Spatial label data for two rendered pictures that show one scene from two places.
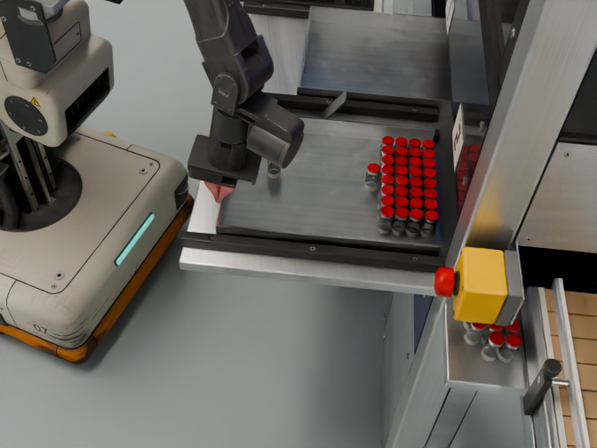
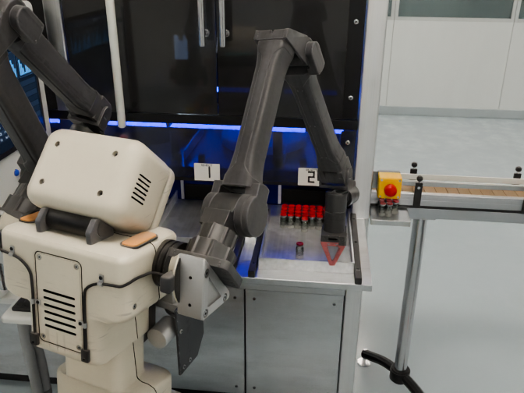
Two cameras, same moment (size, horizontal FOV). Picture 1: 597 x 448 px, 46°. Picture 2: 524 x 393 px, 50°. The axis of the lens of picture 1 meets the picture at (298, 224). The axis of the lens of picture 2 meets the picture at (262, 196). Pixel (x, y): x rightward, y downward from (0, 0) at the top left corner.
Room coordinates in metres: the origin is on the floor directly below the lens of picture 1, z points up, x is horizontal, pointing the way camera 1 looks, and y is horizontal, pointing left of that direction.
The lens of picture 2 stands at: (0.86, 1.44, 1.68)
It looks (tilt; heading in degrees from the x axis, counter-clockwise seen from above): 24 degrees down; 273
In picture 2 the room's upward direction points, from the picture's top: straight up
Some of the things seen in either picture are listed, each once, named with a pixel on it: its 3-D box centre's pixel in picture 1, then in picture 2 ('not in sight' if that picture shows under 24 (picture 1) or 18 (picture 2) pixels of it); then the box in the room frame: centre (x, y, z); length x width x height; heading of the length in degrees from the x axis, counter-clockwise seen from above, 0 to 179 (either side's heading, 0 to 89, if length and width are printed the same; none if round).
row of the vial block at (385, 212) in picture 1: (386, 183); (308, 221); (0.80, -0.14, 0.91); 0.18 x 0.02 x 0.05; 178
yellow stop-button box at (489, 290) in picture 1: (483, 285); (388, 184); (0.54, -0.24, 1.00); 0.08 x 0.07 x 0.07; 87
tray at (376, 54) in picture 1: (390, 59); (203, 217); (1.13, -0.16, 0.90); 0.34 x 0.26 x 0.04; 87
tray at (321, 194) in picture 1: (331, 181); (307, 236); (0.80, -0.05, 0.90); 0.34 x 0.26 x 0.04; 87
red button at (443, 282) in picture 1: (449, 282); (390, 189); (0.54, -0.20, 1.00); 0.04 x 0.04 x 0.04; 87
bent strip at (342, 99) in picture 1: (306, 105); (249, 239); (0.97, 0.00, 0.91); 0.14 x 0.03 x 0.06; 87
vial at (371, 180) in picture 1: (372, 177); (304, 224); (0.81, -0.12, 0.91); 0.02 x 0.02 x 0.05
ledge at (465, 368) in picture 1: (493, 348); (388, 214); (0.52, -0.29, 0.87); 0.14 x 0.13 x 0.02; 87
